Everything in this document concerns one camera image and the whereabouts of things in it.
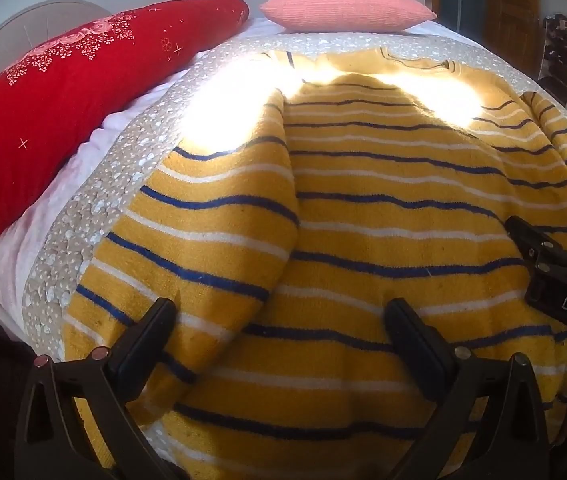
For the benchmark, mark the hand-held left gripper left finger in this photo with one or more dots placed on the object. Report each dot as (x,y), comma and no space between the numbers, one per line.
(149,339)

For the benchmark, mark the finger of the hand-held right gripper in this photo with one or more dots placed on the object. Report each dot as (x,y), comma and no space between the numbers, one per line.
(531,237)

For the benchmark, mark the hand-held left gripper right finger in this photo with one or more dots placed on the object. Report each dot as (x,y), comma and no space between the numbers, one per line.
(413,346)

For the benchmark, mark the yellow striped sweater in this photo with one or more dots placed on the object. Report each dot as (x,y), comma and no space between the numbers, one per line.
(363,210)

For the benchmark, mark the beige dotted quilt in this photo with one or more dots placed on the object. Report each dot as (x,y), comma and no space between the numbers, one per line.
(113,170)

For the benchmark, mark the brown wooden door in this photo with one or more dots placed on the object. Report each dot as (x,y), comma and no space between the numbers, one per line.
(508,5)

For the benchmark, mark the red floral long pillow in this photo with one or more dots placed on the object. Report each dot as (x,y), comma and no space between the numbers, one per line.
(63,110)

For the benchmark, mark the pink square pillow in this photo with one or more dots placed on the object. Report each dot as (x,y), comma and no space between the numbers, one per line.
(343,7)

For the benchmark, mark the pale rounded headboard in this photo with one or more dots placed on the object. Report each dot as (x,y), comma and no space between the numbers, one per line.
(13,35)

